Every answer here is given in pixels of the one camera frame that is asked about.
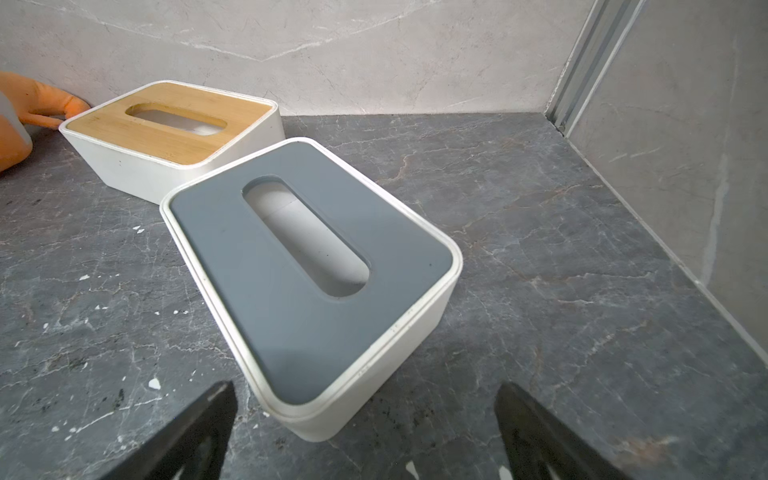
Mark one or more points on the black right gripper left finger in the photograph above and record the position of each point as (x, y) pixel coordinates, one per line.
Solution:
(192, 446)

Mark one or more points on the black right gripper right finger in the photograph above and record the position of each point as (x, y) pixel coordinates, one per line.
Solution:
(540, 446)

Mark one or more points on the white tissue box grey lid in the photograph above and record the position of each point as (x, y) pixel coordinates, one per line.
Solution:
(321, 282)

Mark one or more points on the white tissue box bamboo lid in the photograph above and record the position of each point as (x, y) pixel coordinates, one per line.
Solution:
(164, 134)

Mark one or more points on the orange plush fish toy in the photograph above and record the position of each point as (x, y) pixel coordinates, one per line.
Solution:
(25, 101)

